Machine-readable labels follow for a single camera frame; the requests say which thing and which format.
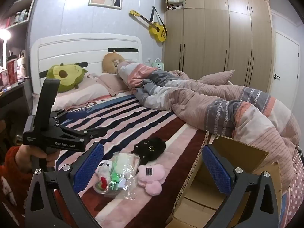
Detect beige wooden wardrobe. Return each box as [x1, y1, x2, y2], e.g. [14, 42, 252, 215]
[163, 0, 277, 98]

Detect cardboard box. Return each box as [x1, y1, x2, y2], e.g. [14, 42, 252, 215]
[166, 131, 283, 228]

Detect white bottle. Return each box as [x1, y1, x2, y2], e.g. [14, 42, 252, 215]
[18, 52, 28, 76]

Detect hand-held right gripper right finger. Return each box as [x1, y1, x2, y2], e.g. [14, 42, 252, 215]
[201, 145, 279, 228]

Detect striped fleece blanket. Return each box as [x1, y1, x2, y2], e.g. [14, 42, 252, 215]
[31, 76, 209, 228]

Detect folded clothes in wardrobe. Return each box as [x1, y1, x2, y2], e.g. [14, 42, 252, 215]
[167, 0, 184, 10]

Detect black cat plush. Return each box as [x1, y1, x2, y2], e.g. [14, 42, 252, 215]
[133, 137, 167, 165]

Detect wall shelf unit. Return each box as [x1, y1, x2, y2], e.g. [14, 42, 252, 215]
[0, 0, 37, 32]

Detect white desk lamp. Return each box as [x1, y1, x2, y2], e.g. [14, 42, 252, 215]
[0, 28, 12, 70]

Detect small green bag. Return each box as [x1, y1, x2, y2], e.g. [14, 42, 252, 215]
[152, 58, 165, 70]

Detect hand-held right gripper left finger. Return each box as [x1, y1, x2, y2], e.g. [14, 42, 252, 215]
[25, 142, 105, 228]

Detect pink grey striped duvet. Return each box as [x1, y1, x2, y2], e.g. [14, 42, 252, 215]
[116, 62, 301, 193]

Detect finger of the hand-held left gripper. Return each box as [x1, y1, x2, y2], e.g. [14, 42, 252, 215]
[58, 125, 107, 145]
[50, 109, 82, 124]

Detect white door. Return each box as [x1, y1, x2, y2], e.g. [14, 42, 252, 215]
[273, 30, 301, 106]

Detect pink striped pillow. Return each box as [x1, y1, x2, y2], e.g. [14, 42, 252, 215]
[197, 70, 235, 86]

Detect small white red plush toy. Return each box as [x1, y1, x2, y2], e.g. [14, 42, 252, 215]
[94, 160, 113, 193]

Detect dark desk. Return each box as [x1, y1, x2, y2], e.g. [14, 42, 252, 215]
[0, 81, 31, 119]

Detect yellow guitar with strap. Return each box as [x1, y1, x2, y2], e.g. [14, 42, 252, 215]
[129, 6, 168, 43]

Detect pink polka dot sheet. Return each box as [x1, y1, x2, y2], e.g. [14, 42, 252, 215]
[278, 147, 304, 228]

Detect person's left forearm red sleeve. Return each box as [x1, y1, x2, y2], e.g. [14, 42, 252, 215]
[0, 146, 34, 221]

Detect person's left hand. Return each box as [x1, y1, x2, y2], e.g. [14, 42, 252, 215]
[15, 144, 60, 169]

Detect green avocado plush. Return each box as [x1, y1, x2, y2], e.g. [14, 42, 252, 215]
[46, 63, 88, 93]

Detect clear plastic bag of toys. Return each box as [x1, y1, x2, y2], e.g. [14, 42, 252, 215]
[104, 151, 140, 200]

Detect orange plush cushion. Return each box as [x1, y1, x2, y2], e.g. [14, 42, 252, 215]
[102, 50, 126, 74]

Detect pink plush toy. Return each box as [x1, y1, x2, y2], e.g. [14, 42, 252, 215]
[138, 164, 168, 194]

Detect white bed headboard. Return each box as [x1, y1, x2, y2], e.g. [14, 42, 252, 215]
[30, 33, 143, 95]

